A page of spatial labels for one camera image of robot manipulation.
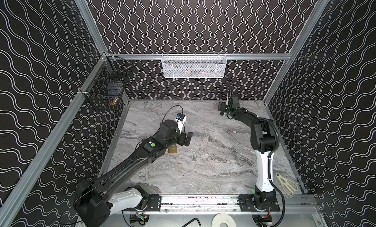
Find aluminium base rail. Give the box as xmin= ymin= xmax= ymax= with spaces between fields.
xmin=83 ymin=193 xmax=319 ymax=214

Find white tape roll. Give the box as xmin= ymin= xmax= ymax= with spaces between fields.
xmin=211 ymin=213 xmax=237 ymax=227

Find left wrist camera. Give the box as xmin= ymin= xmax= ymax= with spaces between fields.
xmin=175 ymin=113 xmax=187 ymax=133

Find brass padlock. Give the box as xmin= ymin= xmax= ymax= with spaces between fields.
xmin=168 ymin=145 xmax=178 ymax=154

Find cream scissors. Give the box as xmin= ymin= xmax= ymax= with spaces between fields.
xmin=275 ymin=173 xmax=299 ymax=196

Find black allen key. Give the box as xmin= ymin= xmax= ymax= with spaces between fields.
xmin=182 ymin=218 xmax=202 ymax=227

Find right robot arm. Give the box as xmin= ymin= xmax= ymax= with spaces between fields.
xmin=218 ymin=96 xmax=280 ymax=211

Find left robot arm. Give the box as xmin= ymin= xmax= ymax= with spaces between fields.
xmin=72 ymin=120 xmax=193 ymax=227

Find black wire wall basket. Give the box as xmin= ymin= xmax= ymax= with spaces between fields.
xmin=80 ymin=56 xmax=133 ymax=111

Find white mesh wall basket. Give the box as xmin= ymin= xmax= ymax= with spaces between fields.
xmin=161 ymin=53 xmax=227 ymax=79

